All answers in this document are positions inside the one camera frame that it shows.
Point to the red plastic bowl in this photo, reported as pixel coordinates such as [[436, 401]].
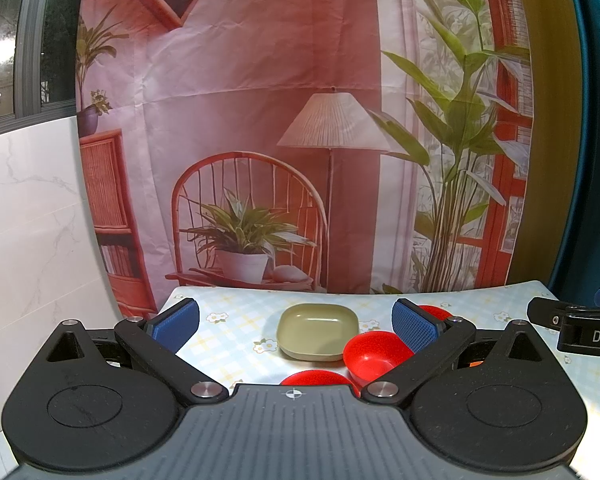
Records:
[[319, 378], [436, 312], [373, 354]]

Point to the printed room backdrop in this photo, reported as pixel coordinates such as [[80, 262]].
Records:
[[348, 146]]

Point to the small green square plate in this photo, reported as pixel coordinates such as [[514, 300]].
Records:
[[316, 332]]

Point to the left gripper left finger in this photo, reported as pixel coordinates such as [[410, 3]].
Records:
[[152, 346]]

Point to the floral checkered tablecloth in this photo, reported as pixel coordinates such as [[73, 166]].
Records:
[[496, 383]]

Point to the dark window frame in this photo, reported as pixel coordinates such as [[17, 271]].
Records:
[[37, 61]]

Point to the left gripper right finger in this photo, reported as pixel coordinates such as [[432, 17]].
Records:
[[437, 345]]

